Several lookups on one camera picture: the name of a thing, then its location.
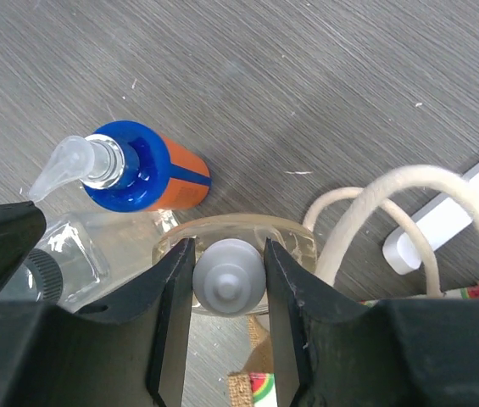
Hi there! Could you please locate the white clothes rack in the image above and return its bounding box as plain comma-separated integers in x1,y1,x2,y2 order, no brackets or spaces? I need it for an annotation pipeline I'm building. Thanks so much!
382,162,479,276

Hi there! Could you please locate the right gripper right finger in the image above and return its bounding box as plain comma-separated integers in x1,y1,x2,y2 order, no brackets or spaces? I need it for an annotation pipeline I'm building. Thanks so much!
264,240,375,406

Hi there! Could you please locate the clear square bottle black cap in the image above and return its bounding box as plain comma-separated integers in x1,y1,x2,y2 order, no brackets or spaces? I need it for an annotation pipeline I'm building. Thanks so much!
0,210,178,312

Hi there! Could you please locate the blue orange pump bottle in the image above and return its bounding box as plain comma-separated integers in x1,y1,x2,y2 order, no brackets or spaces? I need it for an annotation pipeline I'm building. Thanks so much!
28,120,212,213

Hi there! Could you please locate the clear bottle grey cap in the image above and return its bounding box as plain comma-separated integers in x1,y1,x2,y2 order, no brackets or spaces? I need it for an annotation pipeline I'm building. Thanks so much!
152,214,317,317

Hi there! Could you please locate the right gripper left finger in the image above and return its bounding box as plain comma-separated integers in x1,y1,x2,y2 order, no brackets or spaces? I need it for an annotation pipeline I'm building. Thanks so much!
71,238,195,406

